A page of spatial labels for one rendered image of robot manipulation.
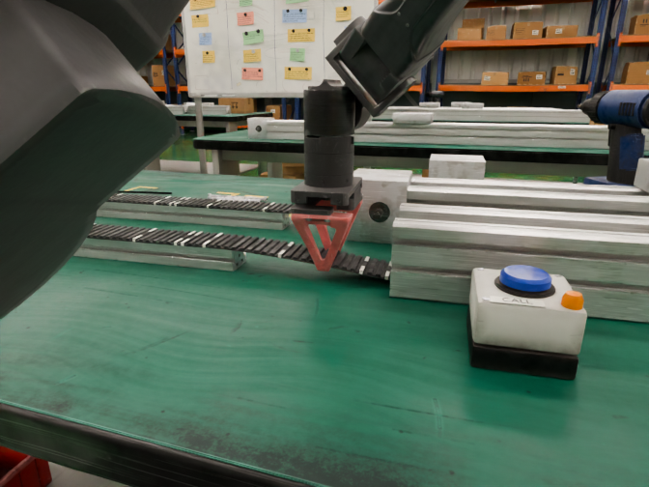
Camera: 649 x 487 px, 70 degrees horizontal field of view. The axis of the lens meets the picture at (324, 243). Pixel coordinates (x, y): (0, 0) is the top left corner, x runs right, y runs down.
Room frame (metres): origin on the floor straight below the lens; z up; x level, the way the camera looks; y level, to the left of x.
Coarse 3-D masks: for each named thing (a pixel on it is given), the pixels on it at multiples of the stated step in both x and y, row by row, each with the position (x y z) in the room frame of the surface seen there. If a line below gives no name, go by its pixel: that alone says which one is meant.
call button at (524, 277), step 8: (504, 272) 0.36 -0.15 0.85; (512, 272) 0.36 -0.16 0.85; (520, 272) 0.36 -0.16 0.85; (528, 272) 0.36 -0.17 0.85; (536, 272) 0.36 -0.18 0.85; (544, 272) 0.36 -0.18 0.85; (504, 280) 0.35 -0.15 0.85; (512, 280) 0.35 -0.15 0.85; (520, 280) 0.34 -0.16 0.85; (528, 280) 0.34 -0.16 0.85; (536, 280) 0.34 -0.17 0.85; (544, 280) 0.34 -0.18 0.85; (520, 288) 0.34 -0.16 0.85; (528, 288) 0.34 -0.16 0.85; (536, 288) 0.34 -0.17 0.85; (544, 288) 0.34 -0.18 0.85
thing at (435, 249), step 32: (416, 224) 0.46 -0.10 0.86; (448, 224) 0.46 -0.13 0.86; (480, 224) 0.46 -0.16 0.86; (512, 224) 0.51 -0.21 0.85; (544, 224) 0.50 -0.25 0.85; (576, 224) 0.49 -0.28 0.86; (608, 224) 0.48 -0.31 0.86; (640, 224) 0.47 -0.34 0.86; (416, 256) 0.46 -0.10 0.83; (448, 256) 0.45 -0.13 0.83; (480, 256) 0.44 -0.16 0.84; (512, 256) 0.44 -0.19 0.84; (544, 256) 0.43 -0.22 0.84; (576, 256) 0.43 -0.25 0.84; (608, 256) 0.43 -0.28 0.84; (640, 256) 0.42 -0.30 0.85; (416, 288) 0.46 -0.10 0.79; (448, 288) 0.45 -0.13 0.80; (576, 288) 0.42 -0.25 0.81; (608, 288) 0.42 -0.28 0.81; (640, 288) 0.42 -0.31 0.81; (640, 320) 0.41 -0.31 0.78
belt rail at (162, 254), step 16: (96, 240) 0.59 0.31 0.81; (80, 256) 0.60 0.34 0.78; (96, 256) 0.59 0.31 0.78; (112, 256) 0.59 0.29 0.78; (128, 256) 0.58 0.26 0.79; (144, 256) 0.58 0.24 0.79; (160, 256) 0.57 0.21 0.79; (176, 256) 0.57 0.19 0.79; (192, 256) 0.57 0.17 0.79; (208, 256) 0.56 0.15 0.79; (224, 256) 0.55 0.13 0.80; (240, 256) 0.57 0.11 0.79
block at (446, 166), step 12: (432, 156) 0.92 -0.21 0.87; (444, 156) 0.92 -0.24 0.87; (456, 156) 0.92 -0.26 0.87; (468, 156) 0.92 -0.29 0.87; (480, 156) 0.92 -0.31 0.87; (432, 168) 0.87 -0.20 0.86; (444, 168) 0.86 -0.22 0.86; (456, 168) 0.86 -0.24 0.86; (468, 168) 0.85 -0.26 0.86; (480, 168) 0.85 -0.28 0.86
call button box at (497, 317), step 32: (480, 288) 0.36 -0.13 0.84; (512, 288) 0.35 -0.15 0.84; (480, 320) 0.33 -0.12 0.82; (512, 320) 0.32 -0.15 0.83; (544, 320) 0.32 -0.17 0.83; (576, 320) 0.31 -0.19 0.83; (480, 352) 0.33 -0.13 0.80; (512, 352) 0.32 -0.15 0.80; (544, 352) 0.32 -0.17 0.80; (576, 352) 0.31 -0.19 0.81
